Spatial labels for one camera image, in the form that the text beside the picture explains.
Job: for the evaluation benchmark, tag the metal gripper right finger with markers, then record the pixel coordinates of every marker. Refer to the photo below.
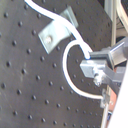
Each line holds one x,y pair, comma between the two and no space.
115,55

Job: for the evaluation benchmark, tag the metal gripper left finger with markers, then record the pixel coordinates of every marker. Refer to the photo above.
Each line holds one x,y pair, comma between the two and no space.
101,73

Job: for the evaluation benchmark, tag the left metal cable clip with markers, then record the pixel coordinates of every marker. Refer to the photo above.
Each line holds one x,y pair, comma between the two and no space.
54,32

